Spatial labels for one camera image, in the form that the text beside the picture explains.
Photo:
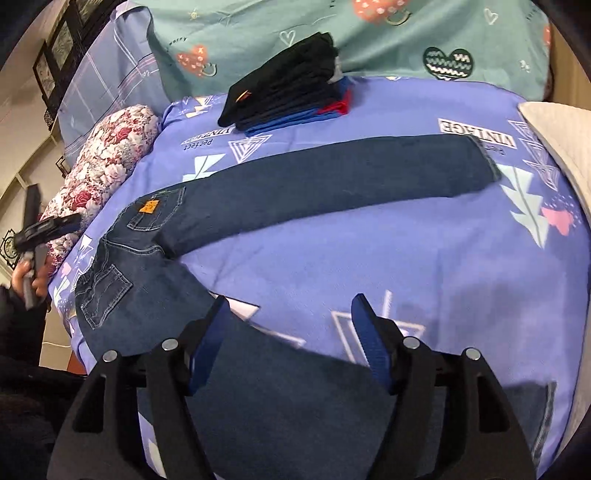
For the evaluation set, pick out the grey-blue plaid sheet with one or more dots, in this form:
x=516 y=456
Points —
x=106 y=74

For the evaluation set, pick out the dark blue jeans pants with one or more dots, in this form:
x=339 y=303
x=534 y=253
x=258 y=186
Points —
x=323 y=184

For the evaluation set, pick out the floral bolster pillow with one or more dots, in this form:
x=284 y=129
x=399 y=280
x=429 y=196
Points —
x=106 y=161

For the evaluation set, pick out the white textured pillow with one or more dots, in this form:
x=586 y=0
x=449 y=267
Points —
x=563 y=138

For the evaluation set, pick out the folded red garment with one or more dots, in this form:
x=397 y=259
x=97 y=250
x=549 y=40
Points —
x=339 y=104

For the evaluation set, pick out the folded blue pants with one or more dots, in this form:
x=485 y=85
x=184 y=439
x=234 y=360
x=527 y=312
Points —
x=286 y=122

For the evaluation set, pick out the purple printed bedsheet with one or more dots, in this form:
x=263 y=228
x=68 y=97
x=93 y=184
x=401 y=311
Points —
x=369 y=258

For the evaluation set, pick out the folded black pants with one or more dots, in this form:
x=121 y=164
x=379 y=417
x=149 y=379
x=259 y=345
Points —
x=286 y=78

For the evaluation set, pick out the wooden bed headboard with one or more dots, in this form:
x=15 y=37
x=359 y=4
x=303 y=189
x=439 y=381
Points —
x=565 y=64

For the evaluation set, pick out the teal heart print sheet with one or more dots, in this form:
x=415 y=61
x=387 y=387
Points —
x=277 y=55

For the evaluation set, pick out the person's dark clothing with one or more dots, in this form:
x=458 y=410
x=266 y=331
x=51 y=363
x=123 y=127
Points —
x=32 y=392

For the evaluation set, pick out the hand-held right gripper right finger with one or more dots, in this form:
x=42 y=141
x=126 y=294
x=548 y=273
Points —
x=371 y=346

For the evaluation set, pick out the person's left hand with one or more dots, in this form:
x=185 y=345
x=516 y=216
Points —
x=40 y=279

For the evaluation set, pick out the black framed wall picture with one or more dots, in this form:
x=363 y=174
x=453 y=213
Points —
x=62 y=39
x=44 y=81

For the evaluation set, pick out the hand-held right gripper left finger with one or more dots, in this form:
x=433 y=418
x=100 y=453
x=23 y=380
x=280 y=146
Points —
x=210 y=350

